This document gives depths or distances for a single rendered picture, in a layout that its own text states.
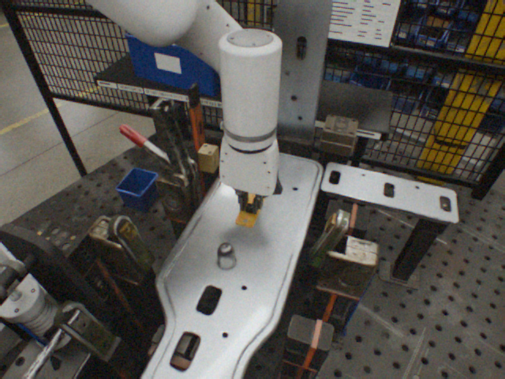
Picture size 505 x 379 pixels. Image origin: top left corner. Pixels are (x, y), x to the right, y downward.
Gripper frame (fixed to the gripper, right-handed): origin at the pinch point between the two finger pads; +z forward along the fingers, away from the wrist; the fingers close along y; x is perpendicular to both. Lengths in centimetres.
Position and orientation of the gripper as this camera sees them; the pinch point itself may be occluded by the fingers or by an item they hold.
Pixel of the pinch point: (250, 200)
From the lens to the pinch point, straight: 64.9
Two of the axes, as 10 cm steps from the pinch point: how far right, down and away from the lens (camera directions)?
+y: 9.4, 2.4, -2.3
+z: 0.0, 6.9, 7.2
